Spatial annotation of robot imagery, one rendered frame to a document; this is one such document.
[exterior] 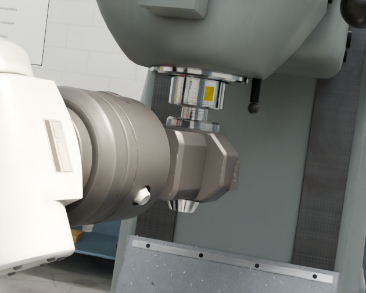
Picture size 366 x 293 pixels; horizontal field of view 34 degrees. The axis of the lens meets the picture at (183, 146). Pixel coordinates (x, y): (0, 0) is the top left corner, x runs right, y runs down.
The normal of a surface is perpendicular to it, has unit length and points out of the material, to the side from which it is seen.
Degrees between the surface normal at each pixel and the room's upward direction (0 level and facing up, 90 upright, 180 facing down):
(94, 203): 113
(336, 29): 90
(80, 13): 90
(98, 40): 90
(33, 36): 90
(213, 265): 63
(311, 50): 117
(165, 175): 98
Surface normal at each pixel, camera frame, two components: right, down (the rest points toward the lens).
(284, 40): 0.65, 0.66
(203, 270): -0.15, -0.43
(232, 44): 0.13, 0.64
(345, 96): -0.23, 0.02
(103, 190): 0.22, 0.30
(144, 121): 0.76, -0.53
